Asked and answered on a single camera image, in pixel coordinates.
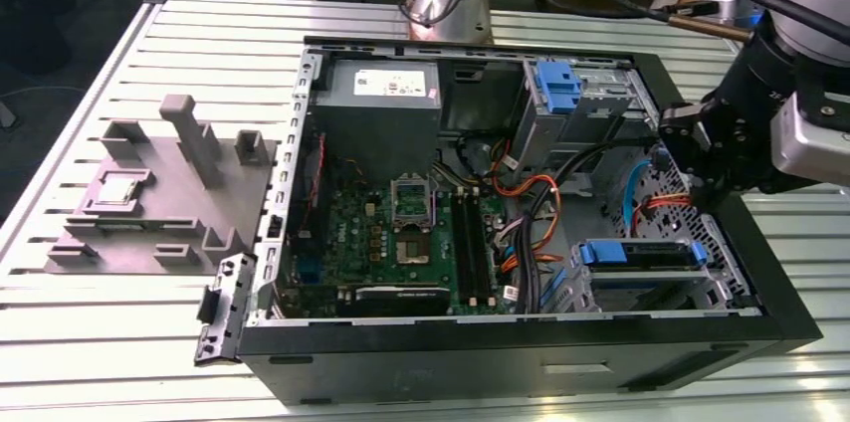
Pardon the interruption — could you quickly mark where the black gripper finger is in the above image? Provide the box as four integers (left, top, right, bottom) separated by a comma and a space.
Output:
690, 142, 748, 214
658, 103, 715, 179

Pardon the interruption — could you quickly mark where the orange power wire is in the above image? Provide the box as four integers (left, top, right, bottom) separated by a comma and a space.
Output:
630, 194, 698, 239

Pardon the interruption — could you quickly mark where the blue data wire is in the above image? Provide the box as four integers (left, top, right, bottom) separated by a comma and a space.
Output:
623, 145, 670, 235

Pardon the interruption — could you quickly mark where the hard disk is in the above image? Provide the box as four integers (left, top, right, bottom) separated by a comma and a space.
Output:
542, 238, 710, 312

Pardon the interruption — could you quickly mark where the metal disk bay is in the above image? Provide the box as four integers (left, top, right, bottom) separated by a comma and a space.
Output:
570, 237, 738, 314

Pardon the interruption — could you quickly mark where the metal drive cage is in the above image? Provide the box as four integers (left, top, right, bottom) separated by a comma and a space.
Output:
514, 59, 666, 174

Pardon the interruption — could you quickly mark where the black RAM slot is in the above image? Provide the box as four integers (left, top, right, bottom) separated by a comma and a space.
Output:
449, 186, 480, 308
467, 186, 498, 308

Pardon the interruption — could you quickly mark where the metal socket cover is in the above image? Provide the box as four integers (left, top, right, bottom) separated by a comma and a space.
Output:
388, 173, 439, 233

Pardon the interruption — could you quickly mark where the grey power supply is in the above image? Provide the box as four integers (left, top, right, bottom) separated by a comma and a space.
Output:
311, 59, 444, 184

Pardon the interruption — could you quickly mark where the CPU socket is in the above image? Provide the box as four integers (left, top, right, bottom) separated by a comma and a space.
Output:
392, 230, 433, 267

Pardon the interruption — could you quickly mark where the black PC case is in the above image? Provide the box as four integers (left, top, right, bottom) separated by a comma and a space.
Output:
191, 33, 824, 406

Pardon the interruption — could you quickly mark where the green motherboard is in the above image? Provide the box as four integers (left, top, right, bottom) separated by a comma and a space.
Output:
277, 162, 526, 318

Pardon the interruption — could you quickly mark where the black graphics card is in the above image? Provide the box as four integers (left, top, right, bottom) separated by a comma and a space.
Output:
335, 283, 452, 317

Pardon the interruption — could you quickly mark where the grey slot retainer latch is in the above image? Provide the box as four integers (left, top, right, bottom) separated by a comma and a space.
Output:
192, 251, 259, 367

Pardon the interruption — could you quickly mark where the grey parts rack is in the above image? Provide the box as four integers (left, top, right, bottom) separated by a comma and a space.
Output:
44, 93, 284, 278

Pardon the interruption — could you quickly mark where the silver CPU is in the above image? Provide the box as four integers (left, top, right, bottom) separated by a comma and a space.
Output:
95, 176, 141, 205

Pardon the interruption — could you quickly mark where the green RAM stick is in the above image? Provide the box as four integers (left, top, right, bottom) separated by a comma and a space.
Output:
96, 221, 167, 233

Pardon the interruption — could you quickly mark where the black office chair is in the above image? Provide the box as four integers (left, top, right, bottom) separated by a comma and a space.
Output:
0, 0, 76, 76

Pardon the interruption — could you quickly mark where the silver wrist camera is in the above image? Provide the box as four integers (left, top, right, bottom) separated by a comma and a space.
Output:
696, 0, 762, 28
768, 93, 850, 184

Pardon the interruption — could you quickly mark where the orange wire bundle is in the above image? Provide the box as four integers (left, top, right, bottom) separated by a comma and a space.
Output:
490, 140, 566, 277

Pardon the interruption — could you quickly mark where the black cable bundle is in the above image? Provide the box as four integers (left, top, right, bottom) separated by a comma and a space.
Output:
516, 135, 666, 315

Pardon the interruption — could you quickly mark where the thin red wire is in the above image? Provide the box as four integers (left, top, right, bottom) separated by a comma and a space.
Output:
284, 132, 328, 244

